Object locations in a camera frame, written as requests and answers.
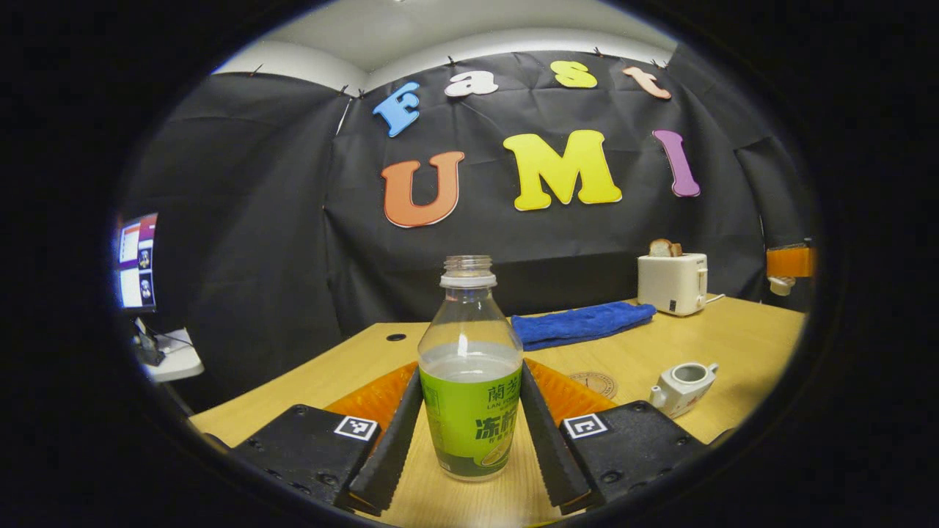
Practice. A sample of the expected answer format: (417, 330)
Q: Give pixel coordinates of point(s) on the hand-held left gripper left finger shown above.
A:
(392, 447)

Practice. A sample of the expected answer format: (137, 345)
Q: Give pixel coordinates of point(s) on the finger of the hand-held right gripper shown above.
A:
(791, 262)

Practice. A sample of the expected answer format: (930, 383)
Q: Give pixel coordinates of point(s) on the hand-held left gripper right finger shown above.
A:
(550, 447)

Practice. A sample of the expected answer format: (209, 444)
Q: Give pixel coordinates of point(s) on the round brown coaster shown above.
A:
(598, 383)

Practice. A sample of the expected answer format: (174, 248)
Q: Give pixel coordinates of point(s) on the green label water bottle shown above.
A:
(469, 411)

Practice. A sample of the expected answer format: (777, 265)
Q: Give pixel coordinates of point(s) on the white teacup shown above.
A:
(678, 392)

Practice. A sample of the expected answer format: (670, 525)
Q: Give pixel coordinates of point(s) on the white toaster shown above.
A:
(671, 284)

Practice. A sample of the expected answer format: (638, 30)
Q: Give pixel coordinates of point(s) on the blue towel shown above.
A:
(579, 324)

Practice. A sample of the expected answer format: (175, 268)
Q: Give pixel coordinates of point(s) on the bread slice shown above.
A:
(662, 248)

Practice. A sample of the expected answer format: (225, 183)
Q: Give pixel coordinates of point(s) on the white side table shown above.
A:
(180, 359)

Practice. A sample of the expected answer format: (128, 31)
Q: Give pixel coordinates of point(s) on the black backdrop cloth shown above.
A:
(257, 220)

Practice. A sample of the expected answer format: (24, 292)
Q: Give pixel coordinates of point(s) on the computer monitor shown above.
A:
(138, 264)

